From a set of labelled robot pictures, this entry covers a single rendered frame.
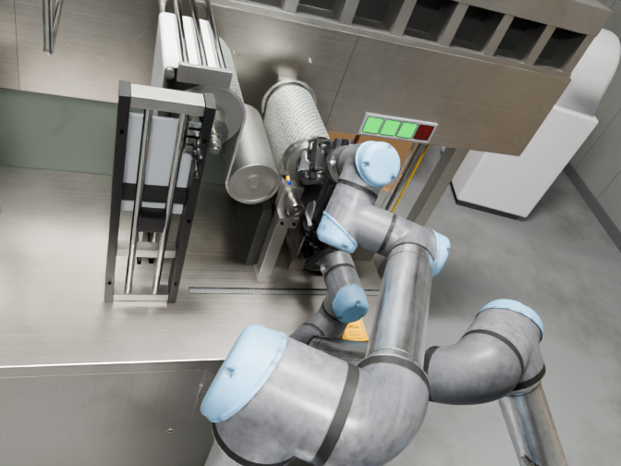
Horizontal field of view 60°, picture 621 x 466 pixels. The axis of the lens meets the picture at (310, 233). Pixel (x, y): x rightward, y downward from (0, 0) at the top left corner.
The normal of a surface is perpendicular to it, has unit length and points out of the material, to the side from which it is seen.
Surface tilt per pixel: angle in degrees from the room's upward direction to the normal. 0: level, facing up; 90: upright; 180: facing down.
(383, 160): 50
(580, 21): 90
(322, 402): 30
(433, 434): 0
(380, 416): 25
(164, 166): 90
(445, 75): 90
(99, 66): 90
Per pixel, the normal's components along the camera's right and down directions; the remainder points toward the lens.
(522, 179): -0.01, 0.67
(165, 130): 0.22, 0.70
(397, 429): 0.62, -0.01
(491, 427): 0.29, -0.71
